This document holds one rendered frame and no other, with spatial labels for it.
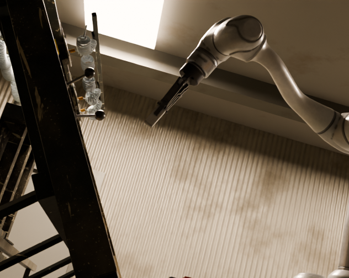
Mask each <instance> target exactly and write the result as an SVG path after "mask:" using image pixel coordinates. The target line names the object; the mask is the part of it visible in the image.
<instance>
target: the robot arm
mask: <svg viewBox="0 0 349 278"><path fill-rule="evenodd" d="M229 57H234V58H237V59H239V60H242V61H245V62H250V61H255V62H257V63H259V64H261V65H262V66H263V67H265V68H266V69H267V71H268V72H269V73H270V75H271V77H272V78H273V80H274V82H275V84H276V86H277V88H278V90H279V92H280V93H281V95H282V97H283V99H284V100H285V101H286V103H287V104H288V105H289V106H290V107H291V108H292V109H293V110H294V111H295V112H296V113H297V114H298V115H299V116H300V117H301V118H302V119H303V120H304V121H305V122H306V123H307V124H308V125H309V126H310V127H311V129H312V130H313V131H314V132H315V133H317V134H318V135H319V136H320V137H321V138H322V139H323V140H324V141H325V142H327V143H328V144H330V145H331V146H333V147H334V148H336V149H337V150H339V151H341V152H343V153H346V154H349V113H342V114H340V113H338V112H336V111H335V110H333V109H332V108H329V107H327V106H324V105H322V104H320V103H318V102H316V101H314V100H312V99H310V98H309V97H307V96H306V95H305V94H303V93H302V91H301V90H300V89H299V88H298V86H297V84H296V83H295V81H294V79H293V77H292V76H291V74H290V72H289V71H288V69H287V67H286V65H285V64H284V62H283V61H282V59H281V58H280V57H279V56H278V55H277V53H276V52H275V51H274V50H273V49H272V48H271V47H270V46H269V45H268V43H267V36H266V34H265V33H264V29H263V25H262V23H261V22H260V21H259V20H258V19H257V18H255V17H253V16H251V15H238V16H235V17H233V18H231V17H227V18H224V19H222V20H220V21H218V22H217V23H215V24H214V25H213V26H212V27H211V28H210V29H209V30H208V31H207V33H206V34H205V35H204V36H203V37H202V39H201V40H200V42H199V44H198V46H197V47H196V49H194V51H193V52H192V53H191V54H190V56H189V57H188V58H187V60H186V63H185V65H184V66H183V67H182V68H181V69H180V70H179V73H180V75H181V77H180V76H179V77H178V79H177V80H176V82H175V83H174V85H173V86H172V87H171V88H170V90H169V91H168V92H167V93H166V95H165V96H164V97H163V98H162V99H161V102H157V104H158V106H157V107H156V108H155V109H154V110H153V112H152V113H151V114H150V115H149V116H148V117H147V118H146V119H145V121H144V123H145V124H147V125H148V126H149V127H151V128H152V127H153V126H154V124H155V123H157V122H158V120H159V119H160V118H161V116H162V115H163V114H164V113H166V114H167V111H168V110H169V109H170V108H171V107H172V106H173V105H174V103H175V102H176V101H177V100H178V99H179V98H180V97H182V96H183V93H184V92H186V91H187V90H188V86H189V85H193V86H197V85H198V84H199V83H200V82H201V81H202V80H203V78H207V77H208V76H209V75H210V74H211V73H212V72H213V70H214V69H215V68H216V67H217V65H219V64H220V63H222V62H224V61H226V60H227V59H228V58H229ZM293 278H325V277H324V276H322V275H318V274H313V273H308V272H301V273H299V274H298V275H297V276H294V277H293ZM327 278H349V200H348V207H347V213H346V220H345V227H344V231H343V238H342V244H341V251H340V258H339V265H338V269H337V270H334V271H333V272H332V273H331V274H330V275H329V276H328V277H327Z"/></svg>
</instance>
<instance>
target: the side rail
mask: <svg viewBox="0 0 349 278"><path fill-rule="evenodd" d="M6 2H7V7H8V11H9V15H10V19H11V22H12V26H13V30H14V35H15V39H16V42H17V46H18V50H19V54H20V59H21V62H22V66H23V70H24V74H25V79H26V82H27V86H28V90H29V94H30V98H31V103H32V106H33V110H34V114H35V118H36V123H37V126H38V130H39V134H40V138H41V143H42V146H43V150H44V154H45V158H46V162H47V167H48V170H49V173H50V178H51V182H52V186H53V189H54V193H55V197H56V202H57V206H58V209H59V213H60V217H61V222H62V226H63V229H64V233H65V237H66V242H67V246H68V250H69V253H70V257H71V261H72V266H73V270H74V273H75V277H76V278H94V277H97V276H101V275H104V274H108V273H110V272H114V271H117V267H116V264H115V260H114V257H113V252H112V249H111V246H110V242H109V238H108V234H107V230H106V228H105V224H104V220H103V216H102V212H101V208H100V205H99V202H98V198H97V194H96V190H95V188H94V183H93V180H92V176H91V172H90V169H89V165H88V162H87V158H86V154H85V151H84V148H83V143H82V140H81V136H80V132H79V129H78V126H77V121H76V118H75V114H74V111H73V107H72V103H71V99H70V96H69V93H68V89H67V85H66V81H65V78H64V74H63V71H62V67H61V63H60V59H59V56H58V53H57V49H56V45H55V41H54V37H53V34H52V31H51V27H50V23H49V19H48V17H47V12H46V9H45V5H44V1H43V0H6Z"/></svg>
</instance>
